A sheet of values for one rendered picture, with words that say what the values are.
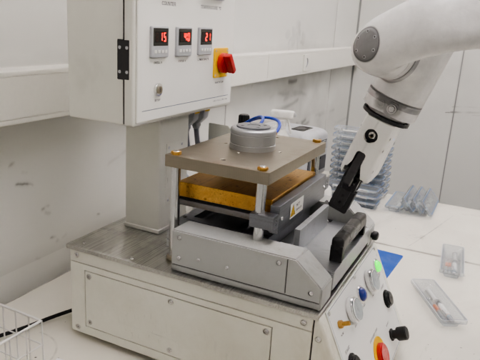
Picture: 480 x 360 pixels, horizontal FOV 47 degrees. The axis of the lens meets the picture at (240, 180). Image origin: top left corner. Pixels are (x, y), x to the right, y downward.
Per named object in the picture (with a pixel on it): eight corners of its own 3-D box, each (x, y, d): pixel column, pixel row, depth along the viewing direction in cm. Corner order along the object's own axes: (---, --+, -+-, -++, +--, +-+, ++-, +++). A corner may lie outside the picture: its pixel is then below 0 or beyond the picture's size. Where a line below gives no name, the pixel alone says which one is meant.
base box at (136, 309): (71, 334, 102) (69, 247, 97) (181, 262, 134) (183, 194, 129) (360, 441, 80) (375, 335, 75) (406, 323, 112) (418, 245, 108)
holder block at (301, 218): (178, 231, 94) (178, 216, 94) (231, 201, 112) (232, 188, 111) (267, 253, 88) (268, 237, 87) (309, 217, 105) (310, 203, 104)
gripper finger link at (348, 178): (350, 178, 81) (347, 192, 87) (376, 138, 84) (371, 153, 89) (343, 174, 82) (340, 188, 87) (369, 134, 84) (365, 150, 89)
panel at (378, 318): (364, 430, 81) (323, 312, 80) (402, 334, 107) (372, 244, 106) (377, 429, 80) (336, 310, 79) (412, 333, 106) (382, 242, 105)
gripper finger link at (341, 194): (358, 183, 85) (340, 218, 88) (364, 178, 88) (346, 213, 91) (341, 173, 86) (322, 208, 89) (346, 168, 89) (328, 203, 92)
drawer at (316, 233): (166, 251, 95) (166, 208, 93) (225, 215, 114) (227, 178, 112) (331, 295, 83) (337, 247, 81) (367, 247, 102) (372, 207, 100)
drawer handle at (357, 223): (328, 261, 86) (331, 236, 85) (353, 231, 99) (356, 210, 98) (341, 263, 85) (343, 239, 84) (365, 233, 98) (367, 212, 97)
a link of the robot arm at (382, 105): (416, 112, 78) (406, 131, 79) (426, 106, 86) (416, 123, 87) (363, 86, 80) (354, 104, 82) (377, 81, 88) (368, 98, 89)
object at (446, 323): (466, 331, 111) (468, 321, 110) (439, 330, 111) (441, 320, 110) (432, 288, 129) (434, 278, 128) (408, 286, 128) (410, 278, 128)
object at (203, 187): (176, 203, 93) (178, 148, 90) (236, 175, 112) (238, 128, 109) (271, 225, 86) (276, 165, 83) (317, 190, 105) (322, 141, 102)
